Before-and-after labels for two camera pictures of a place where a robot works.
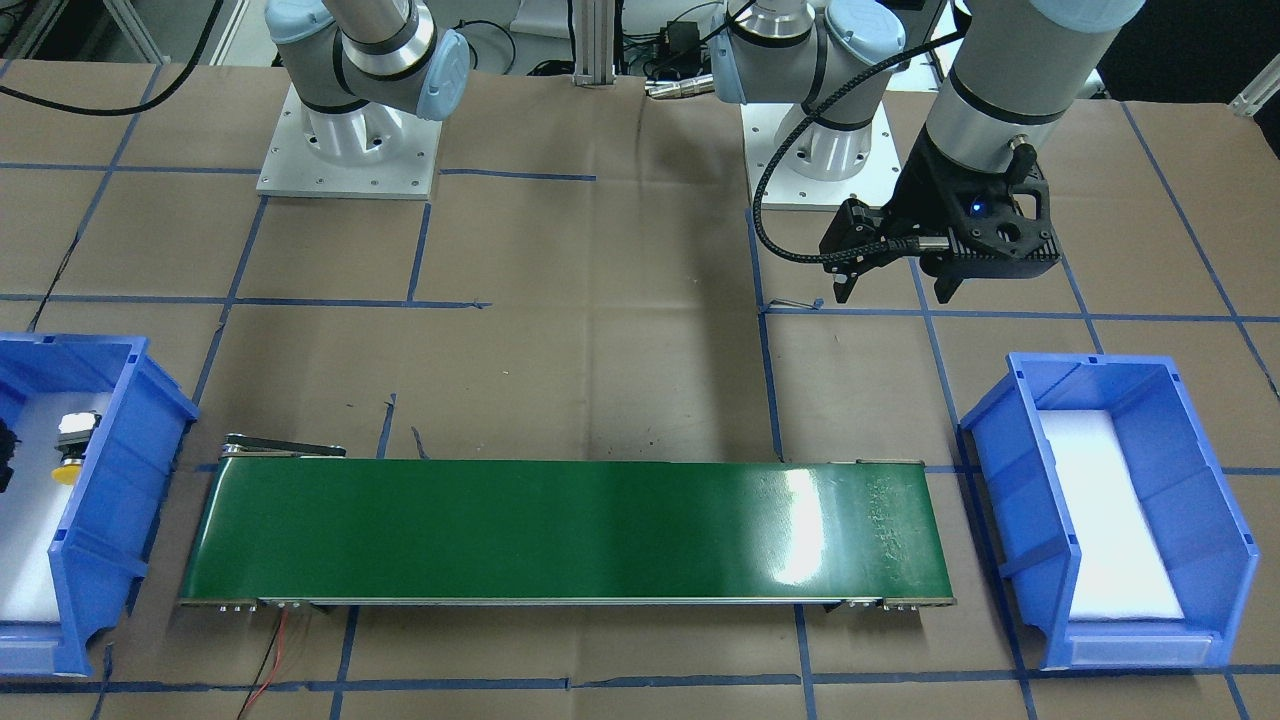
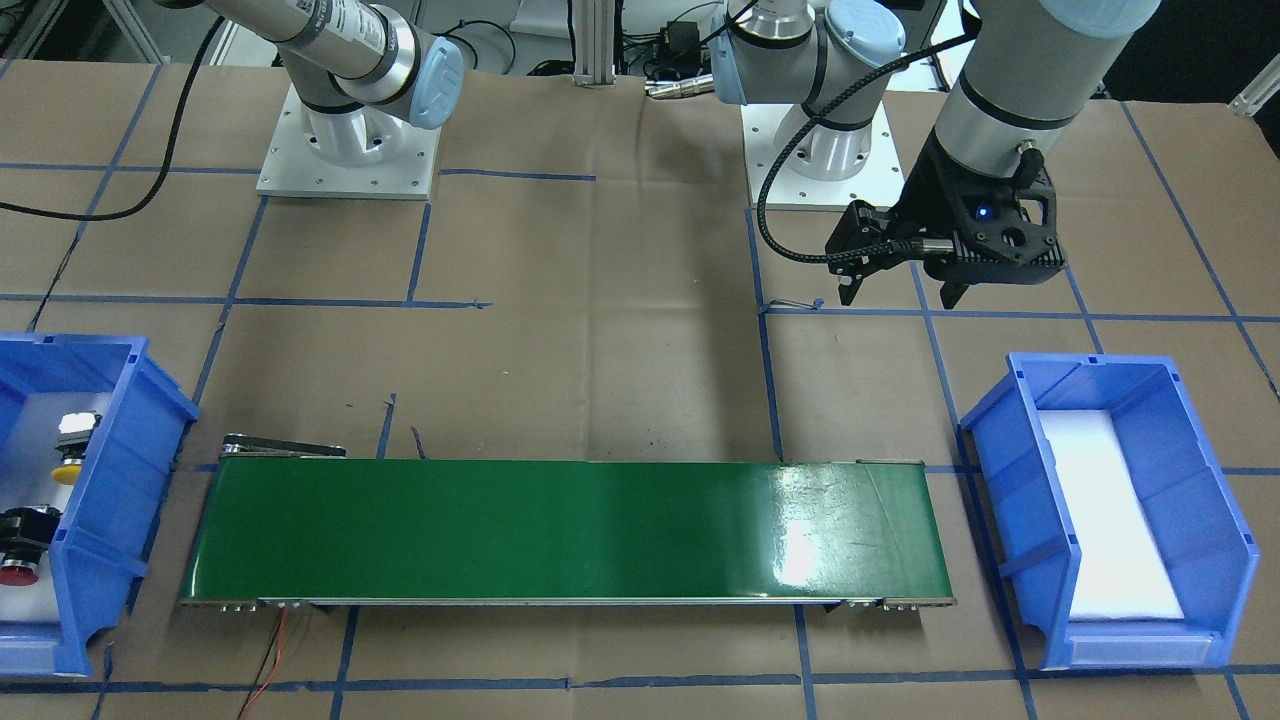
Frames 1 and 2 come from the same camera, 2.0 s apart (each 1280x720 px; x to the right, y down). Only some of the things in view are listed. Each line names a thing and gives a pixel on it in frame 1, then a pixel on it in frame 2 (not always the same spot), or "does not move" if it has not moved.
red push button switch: x=8 y=441 → x=25 y=533
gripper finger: x=945 y=288 does not move
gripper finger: x=843 y=285 does not move
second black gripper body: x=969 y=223 does not move
